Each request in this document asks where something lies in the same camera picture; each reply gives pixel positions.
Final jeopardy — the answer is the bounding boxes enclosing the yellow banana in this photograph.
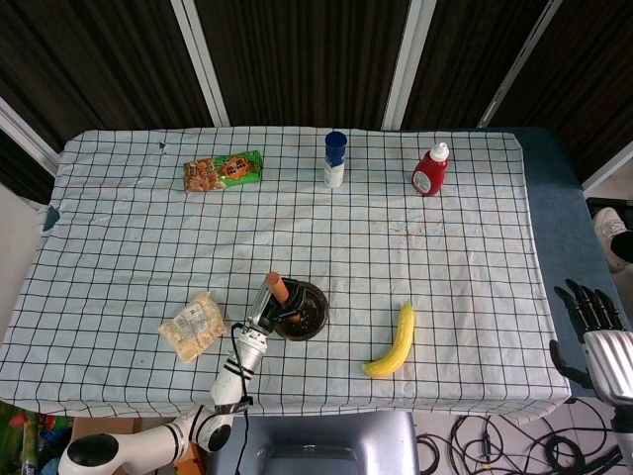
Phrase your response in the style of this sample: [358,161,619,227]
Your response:
[360,300,416,380]

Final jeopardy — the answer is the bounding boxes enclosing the white shoe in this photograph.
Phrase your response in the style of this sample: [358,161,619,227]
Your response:
[592,207,633,274]

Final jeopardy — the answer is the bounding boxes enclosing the colourful toy pile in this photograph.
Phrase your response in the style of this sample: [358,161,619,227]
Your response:
[0,399,75,475]

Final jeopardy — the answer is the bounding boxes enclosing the black floor cables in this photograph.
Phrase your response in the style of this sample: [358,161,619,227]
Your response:
[413,395,625,475]

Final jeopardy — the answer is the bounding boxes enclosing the stainless steel bowl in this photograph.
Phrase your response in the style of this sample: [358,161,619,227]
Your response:
[273,280,329,342]

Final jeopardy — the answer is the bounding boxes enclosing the white bottle blue cap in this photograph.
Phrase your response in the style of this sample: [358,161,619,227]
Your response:
[322,130,347,190]

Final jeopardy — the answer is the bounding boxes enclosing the white partition post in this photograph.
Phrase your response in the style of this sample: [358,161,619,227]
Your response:
[169,0,230,128]
[0,95,61,178]
[476,0,566,130]
[582,142,633,195]
[381,0,438,132]

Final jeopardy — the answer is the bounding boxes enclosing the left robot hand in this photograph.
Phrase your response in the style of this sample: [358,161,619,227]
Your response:
[246,278,311,338]

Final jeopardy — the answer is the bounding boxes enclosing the brown cardboard box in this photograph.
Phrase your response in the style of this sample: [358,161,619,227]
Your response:
[70,418,172,442]

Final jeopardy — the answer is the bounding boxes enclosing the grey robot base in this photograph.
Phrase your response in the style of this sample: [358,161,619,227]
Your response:
[206,410,421,475]

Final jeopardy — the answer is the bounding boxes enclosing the green snack packet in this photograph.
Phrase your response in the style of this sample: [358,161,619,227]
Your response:
[183,149,263,195]

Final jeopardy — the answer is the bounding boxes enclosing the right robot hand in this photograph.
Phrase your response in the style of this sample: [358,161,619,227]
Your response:
[549,278,633,408]

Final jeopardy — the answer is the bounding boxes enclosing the brown sausage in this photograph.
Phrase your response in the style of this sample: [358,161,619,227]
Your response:
[264,271,305,326]

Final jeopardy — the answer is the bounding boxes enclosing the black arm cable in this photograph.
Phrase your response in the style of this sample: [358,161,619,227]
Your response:
[229,322,254,475]

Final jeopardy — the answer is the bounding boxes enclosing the clear bag of pale chips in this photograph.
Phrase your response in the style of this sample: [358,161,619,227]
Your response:
[156,290,228,365]

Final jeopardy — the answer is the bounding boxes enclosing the white black checkered tablecloth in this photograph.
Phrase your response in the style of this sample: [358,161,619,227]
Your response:
[0,127,573,423]

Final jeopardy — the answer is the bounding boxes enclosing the red ketchup bottle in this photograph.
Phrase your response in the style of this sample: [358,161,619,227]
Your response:
[411,141,451,198]

